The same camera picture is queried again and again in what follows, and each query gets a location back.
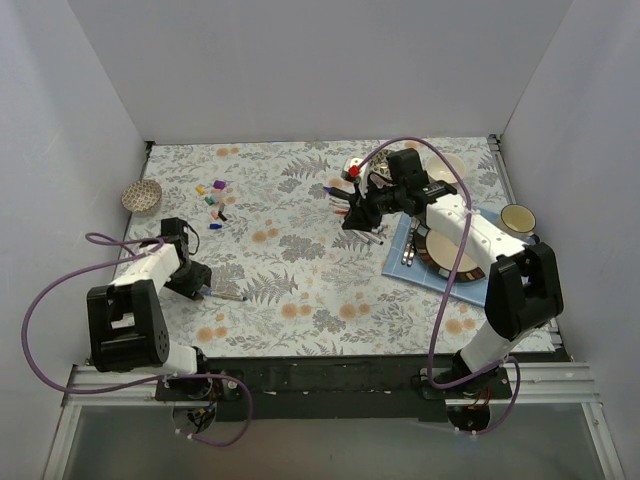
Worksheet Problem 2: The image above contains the floral dark patterned bowl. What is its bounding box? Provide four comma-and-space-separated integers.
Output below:
368, 149, 393, 181

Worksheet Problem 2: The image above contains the purple black highlighter pen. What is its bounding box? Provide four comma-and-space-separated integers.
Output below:
324, 186, 351, 201

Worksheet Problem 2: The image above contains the aluminium frame rail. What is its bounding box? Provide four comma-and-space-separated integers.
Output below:
65, 360, 601, 405

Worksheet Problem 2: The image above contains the dark rimmed dinner plate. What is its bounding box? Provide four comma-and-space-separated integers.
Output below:
414, 227, 485, 283

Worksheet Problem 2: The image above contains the cream mug dark handle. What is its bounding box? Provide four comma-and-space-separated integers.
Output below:
499, 204, 537, 238

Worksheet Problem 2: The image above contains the floral tablecloth mat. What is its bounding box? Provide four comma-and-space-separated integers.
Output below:
128, 140, 485, 357

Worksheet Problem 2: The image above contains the blue checked cloth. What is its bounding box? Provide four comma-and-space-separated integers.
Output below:
382, 213, 488, 307

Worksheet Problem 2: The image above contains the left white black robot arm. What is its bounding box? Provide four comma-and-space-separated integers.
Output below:
87, 217, 213, 400

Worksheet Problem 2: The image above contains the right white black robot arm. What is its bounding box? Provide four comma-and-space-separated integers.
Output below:
328, 148, 564, 398

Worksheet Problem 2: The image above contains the cream ceramic bowl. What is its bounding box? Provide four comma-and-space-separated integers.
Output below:
425, 154, 467, 184

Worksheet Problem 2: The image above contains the patterned bowl at left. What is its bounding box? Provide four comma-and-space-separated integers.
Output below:
121, 179, 162, 214

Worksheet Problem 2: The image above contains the blue marker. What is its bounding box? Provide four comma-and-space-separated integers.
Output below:
200, 289, 248, 302

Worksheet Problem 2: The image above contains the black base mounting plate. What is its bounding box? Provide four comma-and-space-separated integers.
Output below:
154, 355, 519, 424

